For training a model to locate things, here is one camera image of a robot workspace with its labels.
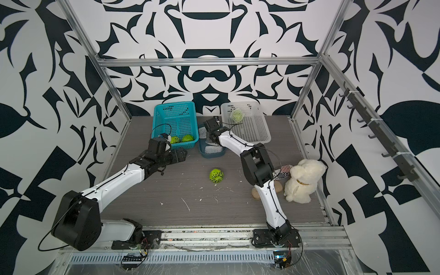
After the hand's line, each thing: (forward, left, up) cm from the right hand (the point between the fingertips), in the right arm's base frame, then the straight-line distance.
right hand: (213, 133), depth 102 cm
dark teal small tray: (-4, +7, -4) cm, 9 cm away
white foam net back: (+2, +6, -1) cm, 7 cm away
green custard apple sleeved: (+14, -15, 0) cm, 21 cm away
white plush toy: (-33, -41, +7) cm, 53 cm away
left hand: (-16, +17, +6) cm, 24 cm away
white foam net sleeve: (+20, -14, 0) cm, 24 cm away
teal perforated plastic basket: (+18, +26, -6) cm, 32 cm away
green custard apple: (-2, +15, -1) cm, 15 cm away
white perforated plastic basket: (+10, -26, -7) cm, 29 cm away
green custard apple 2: (-26, -2, -1) cm, 27 cm away
